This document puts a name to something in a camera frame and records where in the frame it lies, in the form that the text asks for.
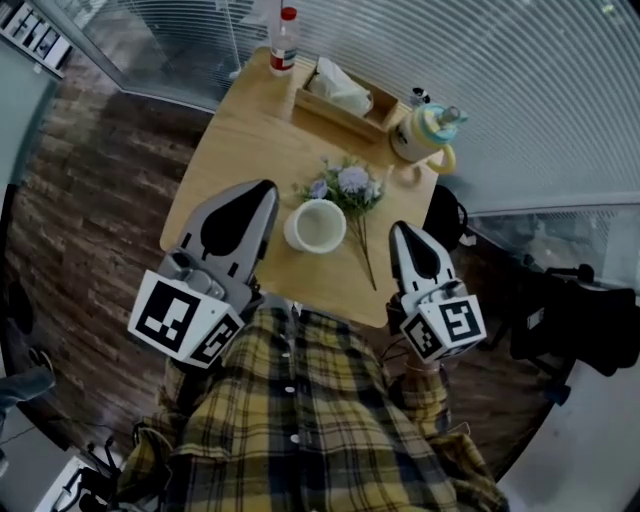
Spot person's right forearm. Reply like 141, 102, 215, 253
402, 357, 444, 380

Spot black chair base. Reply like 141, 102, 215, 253
52, 434, 126, 512

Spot black office chair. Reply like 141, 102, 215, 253
507, 263, 640, 379

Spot black white shelf unit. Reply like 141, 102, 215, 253
0, 0, 74, 79

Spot blue flowers bunch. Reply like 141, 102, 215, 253
292, 155, 389, 292

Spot yellow plaid shirt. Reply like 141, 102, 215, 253
117, 305, 511, 512

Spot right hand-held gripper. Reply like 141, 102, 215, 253
387, 220, 488, 365

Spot white vase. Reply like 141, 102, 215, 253
283, 198, 348, 255

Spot clear bottle red cap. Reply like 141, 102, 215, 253
268, 5, 301, 78

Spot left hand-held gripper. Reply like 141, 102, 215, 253
127, 178, 281, 370

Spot white tissue pack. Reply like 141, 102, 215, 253
305, 56, 375, 117

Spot cream jug teal lid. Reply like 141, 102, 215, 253
389, 102, 470, 176

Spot wooden tray box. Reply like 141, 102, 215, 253
292, 55, 401, 144

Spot wooden table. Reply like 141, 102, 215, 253
158, 46, 441, 330

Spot black backpack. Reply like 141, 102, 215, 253
427, 183, 470, 254

